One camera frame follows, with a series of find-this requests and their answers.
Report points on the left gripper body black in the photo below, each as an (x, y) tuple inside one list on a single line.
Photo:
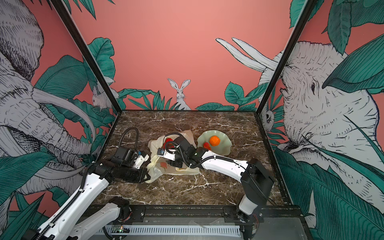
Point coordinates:
[(132, 174)]

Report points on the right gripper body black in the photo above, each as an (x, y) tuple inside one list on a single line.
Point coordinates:
[(179, 161)]

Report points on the red fruit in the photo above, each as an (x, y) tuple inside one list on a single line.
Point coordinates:
[(168, 146), (207, 146)]

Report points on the orange fruit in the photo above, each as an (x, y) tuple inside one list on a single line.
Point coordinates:
[(214, 141)]

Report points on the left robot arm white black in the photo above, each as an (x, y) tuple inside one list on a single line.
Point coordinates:
[(126, 164)]

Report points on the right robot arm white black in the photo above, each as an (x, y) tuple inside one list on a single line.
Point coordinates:
[(256, 180)]

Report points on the light green scalloped bowl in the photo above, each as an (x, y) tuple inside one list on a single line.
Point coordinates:
[(224, 148)]

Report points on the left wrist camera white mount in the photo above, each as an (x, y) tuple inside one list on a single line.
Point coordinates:
[(140, 160)]

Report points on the black front mounting rail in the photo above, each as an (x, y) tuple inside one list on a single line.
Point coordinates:
[(230, 213)]

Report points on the white slotted cable duct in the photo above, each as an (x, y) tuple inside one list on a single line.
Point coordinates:
[(180, 230)]

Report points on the black frame post left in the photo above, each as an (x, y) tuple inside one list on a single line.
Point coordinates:
[(64, 14)]

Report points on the black frame post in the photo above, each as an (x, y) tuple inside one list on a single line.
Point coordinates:
[(297, 31), (64, 14)]

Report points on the black frame post right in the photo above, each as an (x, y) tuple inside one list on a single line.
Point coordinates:
[(297, 31)]

